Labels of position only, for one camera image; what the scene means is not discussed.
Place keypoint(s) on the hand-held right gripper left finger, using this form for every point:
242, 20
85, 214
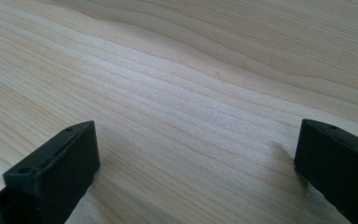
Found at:
52, 174

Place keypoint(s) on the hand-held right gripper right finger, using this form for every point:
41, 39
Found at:
338, 165

